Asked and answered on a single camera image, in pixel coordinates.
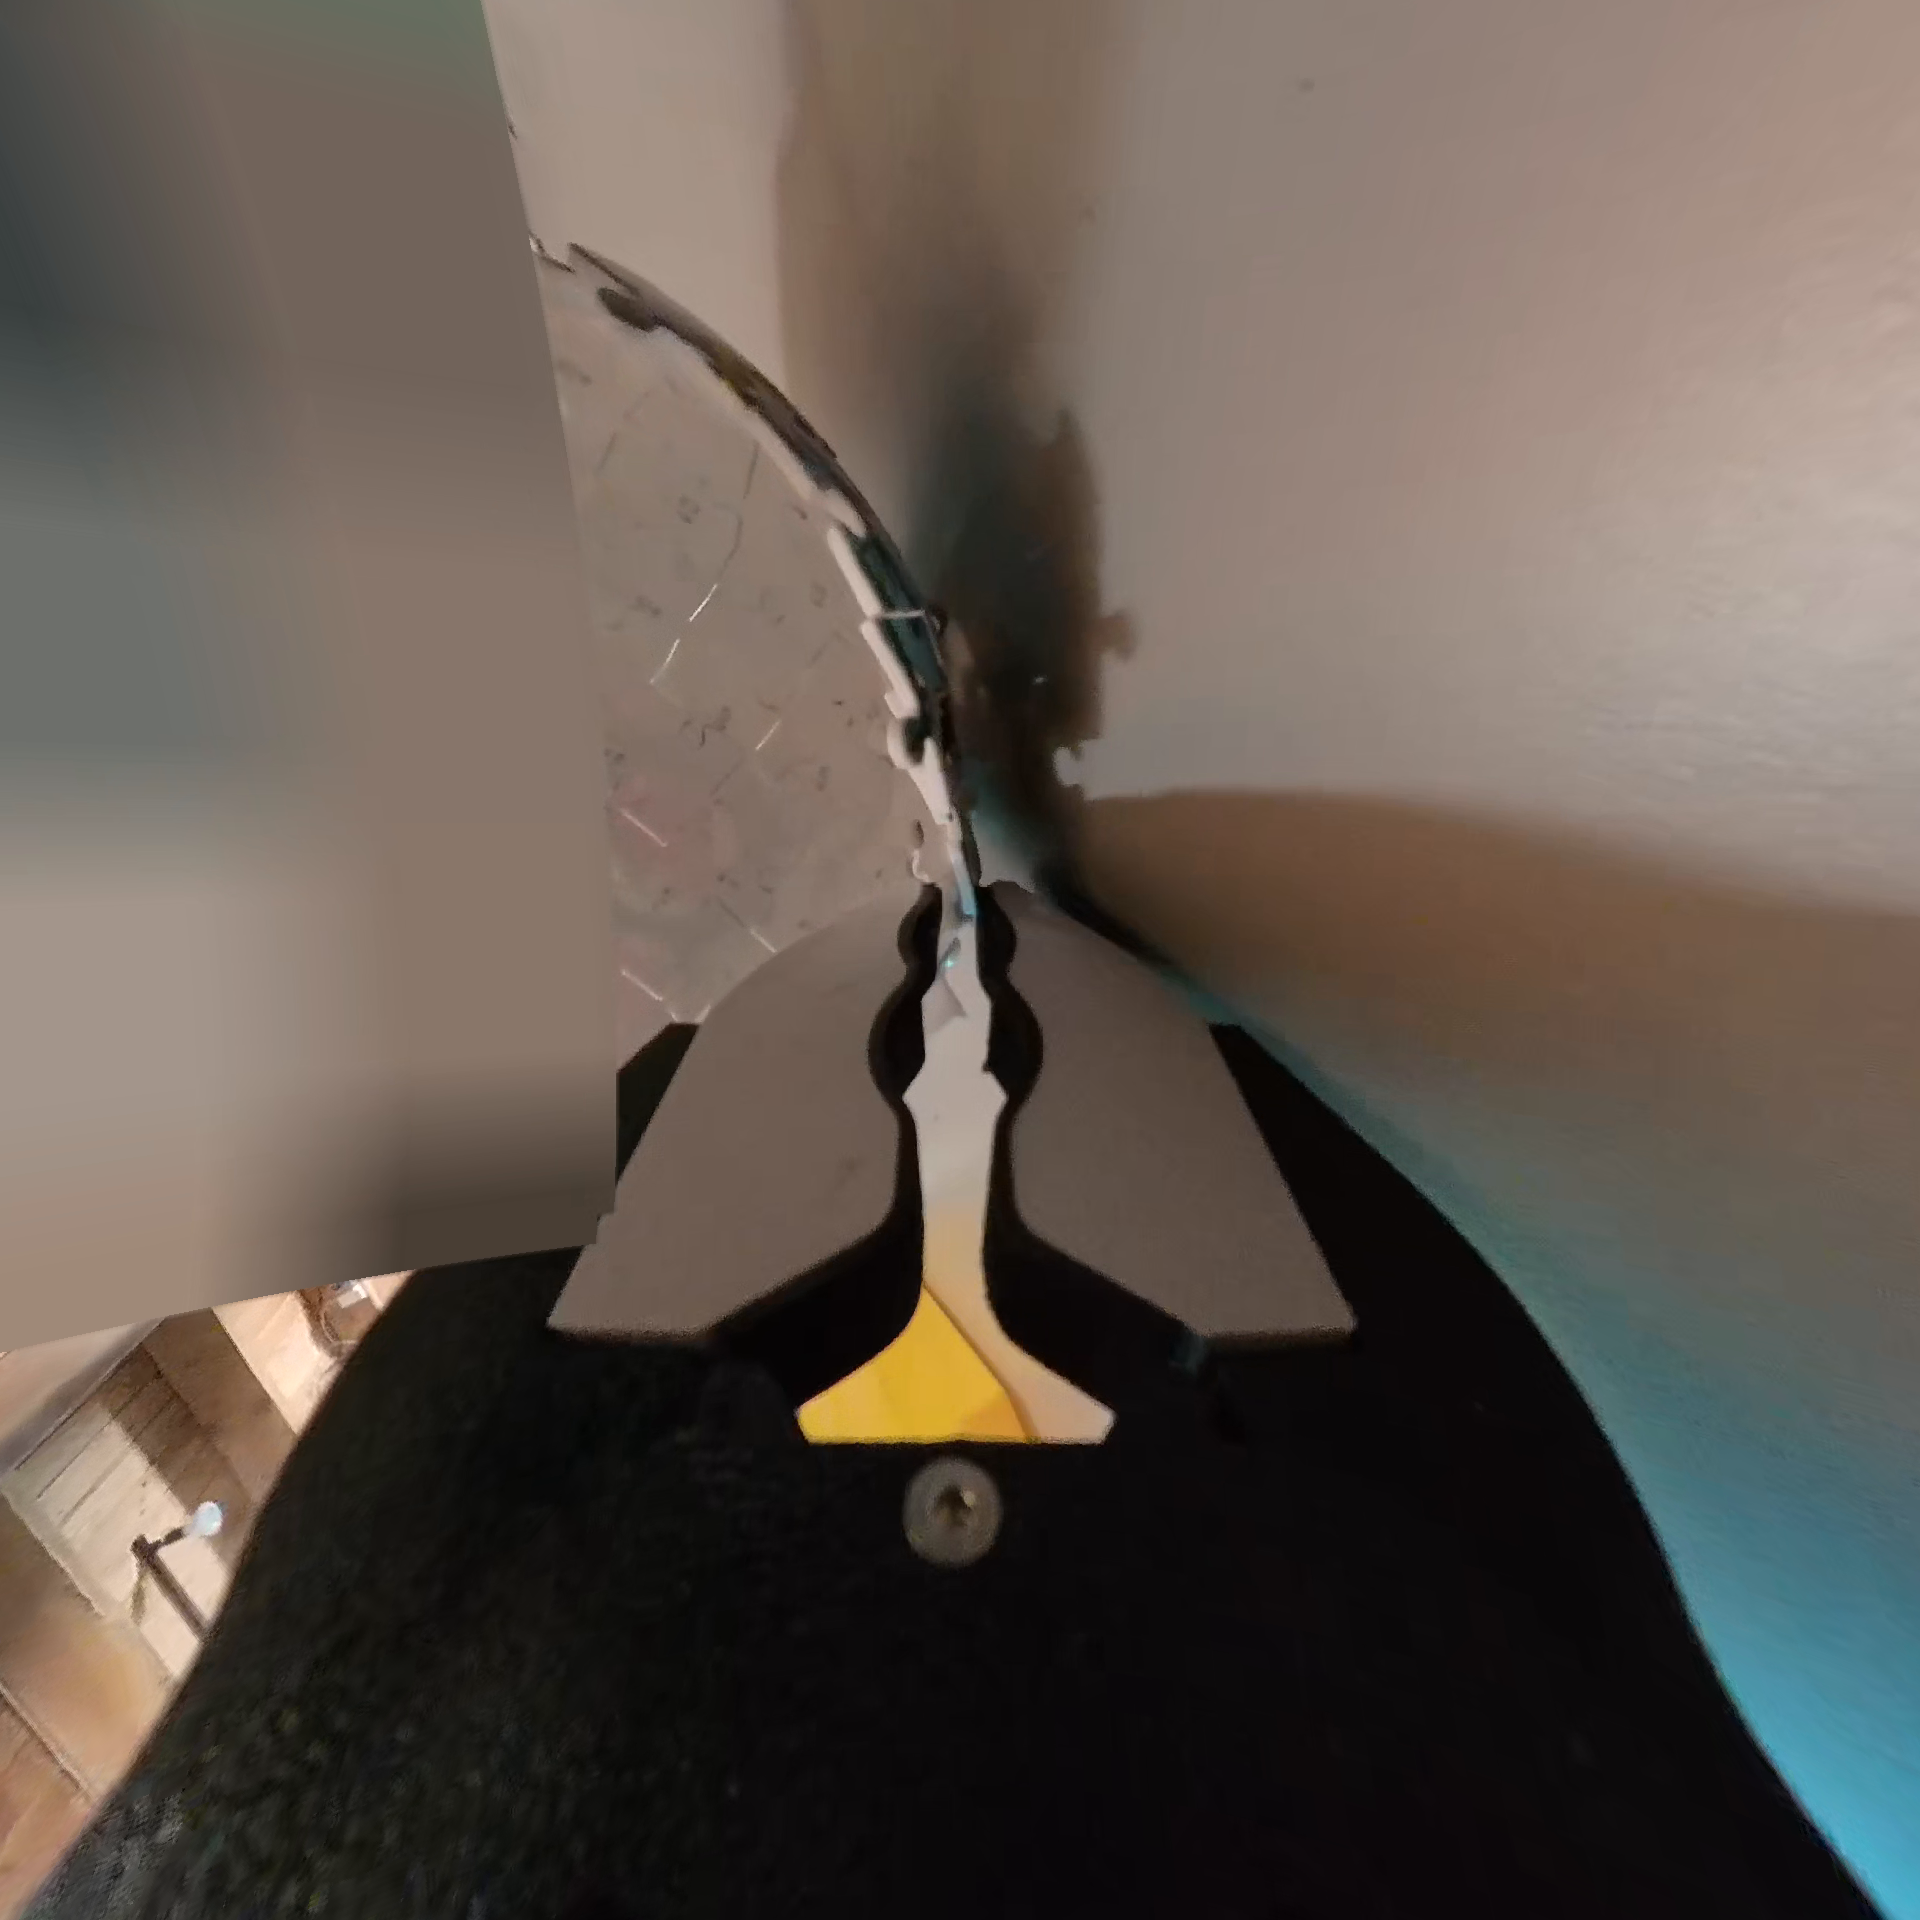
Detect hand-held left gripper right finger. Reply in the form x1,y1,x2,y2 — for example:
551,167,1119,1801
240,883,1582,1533
982,883,1362,1353

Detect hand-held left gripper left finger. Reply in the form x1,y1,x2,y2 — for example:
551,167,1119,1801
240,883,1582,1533
543,885,935,1346

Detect partly built puzzle ball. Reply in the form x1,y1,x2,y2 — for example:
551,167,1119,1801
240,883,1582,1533
532,239,992,1037

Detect yellow bin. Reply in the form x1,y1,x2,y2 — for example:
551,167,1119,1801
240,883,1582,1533
796,1283,1040,1444

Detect white ceiling spot lamp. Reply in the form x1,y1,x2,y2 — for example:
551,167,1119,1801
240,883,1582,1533
132,1499,231,1637

